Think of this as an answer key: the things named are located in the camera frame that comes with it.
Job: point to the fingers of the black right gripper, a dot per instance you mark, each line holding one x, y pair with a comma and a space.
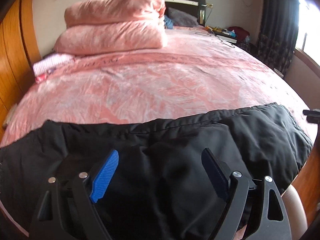
312, 116

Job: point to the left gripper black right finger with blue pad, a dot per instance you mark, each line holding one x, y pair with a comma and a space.
235, 188

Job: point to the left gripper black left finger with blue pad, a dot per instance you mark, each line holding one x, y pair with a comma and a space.
67, 210

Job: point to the black pants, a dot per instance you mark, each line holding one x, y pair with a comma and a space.
160, 189

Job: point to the window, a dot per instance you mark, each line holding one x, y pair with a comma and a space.
308, 32

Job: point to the dark patterned curtain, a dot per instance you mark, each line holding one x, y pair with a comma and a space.
278, 33

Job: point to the dark red cloth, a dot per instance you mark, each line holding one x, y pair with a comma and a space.
240, 33

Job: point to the cluttered white nightstand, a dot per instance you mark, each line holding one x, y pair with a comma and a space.
222, 34

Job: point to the pink bed cover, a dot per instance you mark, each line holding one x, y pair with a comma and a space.
194, 74

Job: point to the white pink striped cloth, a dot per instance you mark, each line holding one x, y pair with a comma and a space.
52, 61

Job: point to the dark wooden headboard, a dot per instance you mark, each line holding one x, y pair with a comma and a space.
196, 8

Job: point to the grey pillow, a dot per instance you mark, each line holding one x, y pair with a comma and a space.
181, 19

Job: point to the blue cloth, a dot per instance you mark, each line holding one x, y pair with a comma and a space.
168, 23

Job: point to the folded pink quilt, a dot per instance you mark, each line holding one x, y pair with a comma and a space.
106, 26

